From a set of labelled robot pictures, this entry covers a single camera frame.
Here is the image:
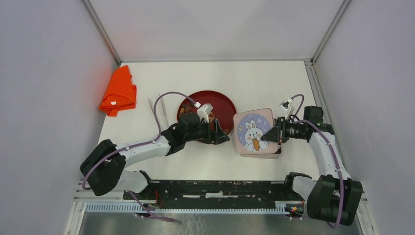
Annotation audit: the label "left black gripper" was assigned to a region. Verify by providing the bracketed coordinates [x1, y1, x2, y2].
[184, 118, 230, 144]

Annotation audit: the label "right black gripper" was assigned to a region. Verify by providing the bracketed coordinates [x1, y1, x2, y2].
[261, 117, 306, 143]

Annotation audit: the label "pink tin box with dividers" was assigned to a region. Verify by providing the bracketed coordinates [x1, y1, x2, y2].
[240, 144, 282, 159]

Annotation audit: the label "silver tin lid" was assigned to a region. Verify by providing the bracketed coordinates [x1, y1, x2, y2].
[233, 108, 277, 154]

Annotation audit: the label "red round plate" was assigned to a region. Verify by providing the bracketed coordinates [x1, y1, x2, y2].
[189, 90, 236, 136]

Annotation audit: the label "silver serving tongs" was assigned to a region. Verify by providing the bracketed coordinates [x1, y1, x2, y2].
[147, 93, 169, 130]

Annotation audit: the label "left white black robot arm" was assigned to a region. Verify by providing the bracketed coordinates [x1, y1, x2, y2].
[80, 113, 230, 200]

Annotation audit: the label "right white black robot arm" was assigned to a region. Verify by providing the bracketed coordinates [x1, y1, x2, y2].
[261, 106, 363, 229]

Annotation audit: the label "orange folded cloth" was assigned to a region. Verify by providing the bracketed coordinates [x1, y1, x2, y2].
[98, 65, 137, 117]

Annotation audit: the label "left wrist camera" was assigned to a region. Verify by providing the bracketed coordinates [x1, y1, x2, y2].
[196, 103, 213, 123]

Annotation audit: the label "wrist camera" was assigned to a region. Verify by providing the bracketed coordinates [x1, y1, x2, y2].
[196, 103, 213, 123]
[279, 97, 294, 119]

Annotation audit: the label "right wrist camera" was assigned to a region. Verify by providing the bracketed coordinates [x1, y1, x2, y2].
[279, 97, 294, 119]

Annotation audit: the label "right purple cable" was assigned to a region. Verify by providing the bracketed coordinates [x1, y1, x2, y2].
[290, 94, 345, 229]

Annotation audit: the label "purple cable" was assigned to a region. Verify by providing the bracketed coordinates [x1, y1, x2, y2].
[290, 94, 345, 229]
[81, 92, 200, 191]

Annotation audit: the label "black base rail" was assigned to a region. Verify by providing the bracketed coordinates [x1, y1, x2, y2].
[135, 180, 303, 210]

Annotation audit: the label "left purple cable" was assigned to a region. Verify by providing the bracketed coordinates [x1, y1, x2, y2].
[81, 92, 200, 191]

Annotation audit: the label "white slotted cable duct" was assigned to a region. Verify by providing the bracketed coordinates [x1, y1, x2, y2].
[86, 202, 288, 215]

